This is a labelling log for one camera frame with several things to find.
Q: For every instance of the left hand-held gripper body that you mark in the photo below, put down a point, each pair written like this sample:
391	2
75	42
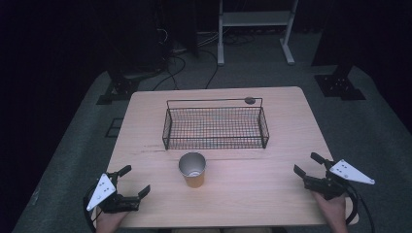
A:
103	191

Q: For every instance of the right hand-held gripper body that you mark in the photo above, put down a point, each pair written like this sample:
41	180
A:
351	173

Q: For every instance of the metal cup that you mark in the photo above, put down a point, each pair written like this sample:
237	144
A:
195	182

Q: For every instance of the person's left hand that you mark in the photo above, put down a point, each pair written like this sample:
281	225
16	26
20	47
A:
108	221

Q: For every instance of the person's right hand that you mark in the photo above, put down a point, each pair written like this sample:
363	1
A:
333	212

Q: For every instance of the dark floor hatch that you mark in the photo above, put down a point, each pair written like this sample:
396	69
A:
114	127

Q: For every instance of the black stand base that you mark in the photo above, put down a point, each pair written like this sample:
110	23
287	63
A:
340	85
120	89

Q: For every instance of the dark round disc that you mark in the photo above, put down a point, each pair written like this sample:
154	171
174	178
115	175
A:
249	100

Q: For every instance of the white metal stand frame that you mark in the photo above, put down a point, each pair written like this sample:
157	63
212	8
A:
256	18

